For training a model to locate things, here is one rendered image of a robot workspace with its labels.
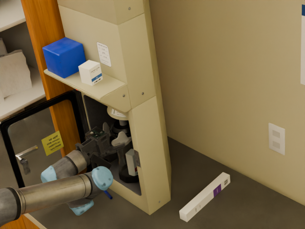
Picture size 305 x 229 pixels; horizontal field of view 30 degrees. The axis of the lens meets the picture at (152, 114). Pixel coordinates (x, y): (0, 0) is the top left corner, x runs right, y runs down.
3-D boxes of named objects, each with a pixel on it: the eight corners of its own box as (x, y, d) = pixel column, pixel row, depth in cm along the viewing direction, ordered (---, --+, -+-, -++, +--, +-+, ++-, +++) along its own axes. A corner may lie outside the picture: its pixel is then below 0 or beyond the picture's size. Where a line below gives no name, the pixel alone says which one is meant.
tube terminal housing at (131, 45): (142, 151, 247) (113, -19, 206) (196, 181, 225) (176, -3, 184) (97, 180, 234) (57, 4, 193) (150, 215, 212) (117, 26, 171)
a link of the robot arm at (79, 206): (90, 208, 185) (70, 181, 186) (72, 220, 193) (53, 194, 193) (105, 196, 191) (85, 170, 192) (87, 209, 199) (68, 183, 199)
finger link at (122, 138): (134, 129, 201) (110, 137, 199) (138, 141, 204) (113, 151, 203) (132, 124, 203) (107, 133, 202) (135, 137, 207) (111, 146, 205)
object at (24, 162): (31, 172, 208) (27, 160, 205) (26, 175, 207) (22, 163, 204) (29, 170, 209) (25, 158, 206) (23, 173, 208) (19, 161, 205)
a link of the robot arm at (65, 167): (51, 196, 194) (36, 176, 194) (76, 178, 199) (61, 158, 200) (56, 191, 187) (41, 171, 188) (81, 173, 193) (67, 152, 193)
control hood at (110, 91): (74, 81, 209) (69, 57, 203) (132, 109, 187) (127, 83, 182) (48, 94, 203) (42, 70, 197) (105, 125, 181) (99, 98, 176)
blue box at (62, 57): (71, 59, 202) (65, 36, 197) (87, 67, 195) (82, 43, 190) (47, 71, 196) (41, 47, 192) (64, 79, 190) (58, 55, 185)
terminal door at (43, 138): (94, 174, 229) (74, 89, 208) (26, 211, 216) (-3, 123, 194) (93, 173, 230) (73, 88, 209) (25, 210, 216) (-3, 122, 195)
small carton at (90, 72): (92, 75, 189) (88, 59, 186) (103, 79, 186) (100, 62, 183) (81, 82, 186) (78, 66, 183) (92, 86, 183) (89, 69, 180)
